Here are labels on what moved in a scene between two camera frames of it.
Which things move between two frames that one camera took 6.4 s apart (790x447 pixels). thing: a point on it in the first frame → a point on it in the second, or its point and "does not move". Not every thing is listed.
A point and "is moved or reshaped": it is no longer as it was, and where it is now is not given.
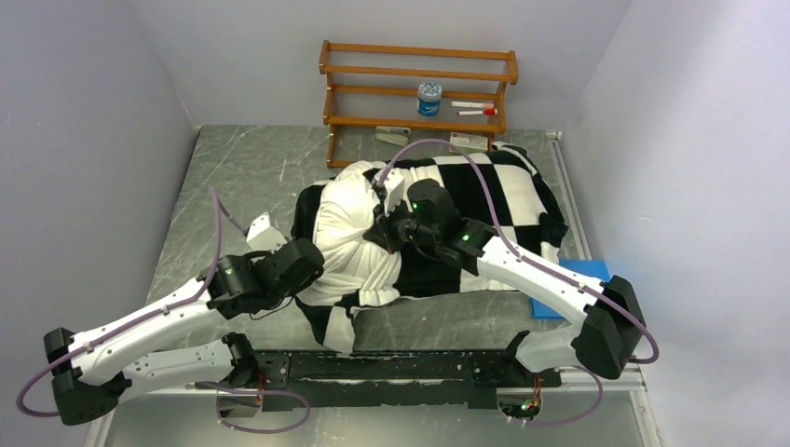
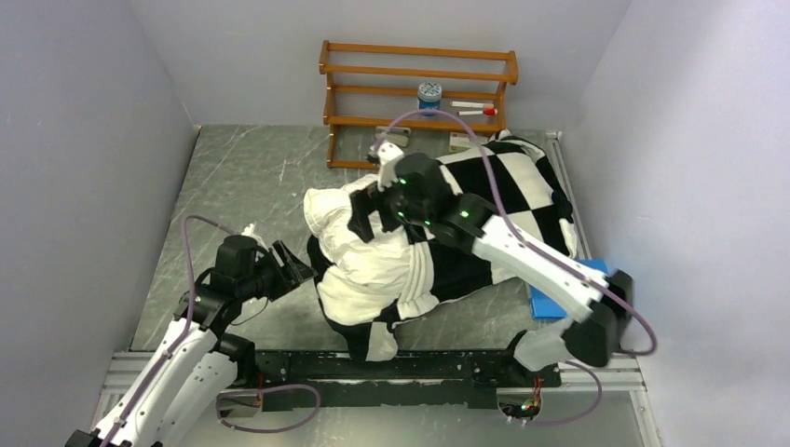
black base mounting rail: x=297 y=381 does not move
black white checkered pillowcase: x=501 y=188 is moved or reshaped
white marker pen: x=470 y=104 does not move
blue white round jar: x=429 y=98 does not move
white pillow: x=354 y=266 is moved or reshaped
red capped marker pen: x=484 y=113 does not move
